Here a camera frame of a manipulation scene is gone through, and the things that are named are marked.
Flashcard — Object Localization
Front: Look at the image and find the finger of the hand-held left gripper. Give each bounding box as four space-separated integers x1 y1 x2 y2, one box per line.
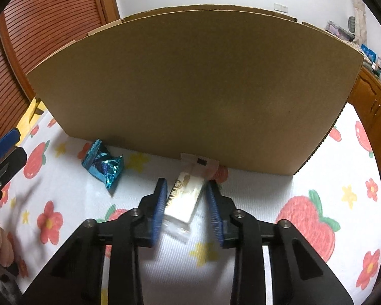
0 129 21 163
0 148 28 205

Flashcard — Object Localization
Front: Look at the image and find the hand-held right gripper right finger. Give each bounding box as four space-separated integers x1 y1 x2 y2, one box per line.
206 179 358 305

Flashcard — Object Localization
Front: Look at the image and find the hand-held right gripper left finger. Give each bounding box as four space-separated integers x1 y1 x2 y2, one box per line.
19 178 169 305

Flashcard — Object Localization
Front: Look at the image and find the white and gold snack packet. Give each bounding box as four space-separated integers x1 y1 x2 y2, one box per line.
163 152 219 243

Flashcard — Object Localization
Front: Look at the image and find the brown cardboard box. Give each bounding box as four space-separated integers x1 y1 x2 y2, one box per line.
25 4 366 177

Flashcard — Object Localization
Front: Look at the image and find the person's left hand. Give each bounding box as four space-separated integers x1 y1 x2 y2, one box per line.
0 224 16 268

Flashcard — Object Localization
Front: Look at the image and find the strawberry printed sheet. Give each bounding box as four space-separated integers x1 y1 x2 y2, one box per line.
0 98 381 305

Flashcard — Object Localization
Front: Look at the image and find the blue foil snack packet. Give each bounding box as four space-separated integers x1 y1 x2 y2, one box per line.
81 139 125 196

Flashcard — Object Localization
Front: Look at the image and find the wooden louvered wardrobe door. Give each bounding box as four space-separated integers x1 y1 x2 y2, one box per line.
0 0 121 147

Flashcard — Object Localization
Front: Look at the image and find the wooden cabinet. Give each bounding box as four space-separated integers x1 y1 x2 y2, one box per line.
349 67 381 170

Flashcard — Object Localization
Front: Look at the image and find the purple storage bag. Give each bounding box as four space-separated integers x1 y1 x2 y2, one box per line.
327 21 353 40

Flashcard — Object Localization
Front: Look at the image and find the blue printed box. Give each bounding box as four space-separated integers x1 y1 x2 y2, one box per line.
360 44 377 59

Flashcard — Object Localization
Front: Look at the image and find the beige patterned curtain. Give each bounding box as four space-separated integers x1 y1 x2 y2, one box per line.
352 0 369 43

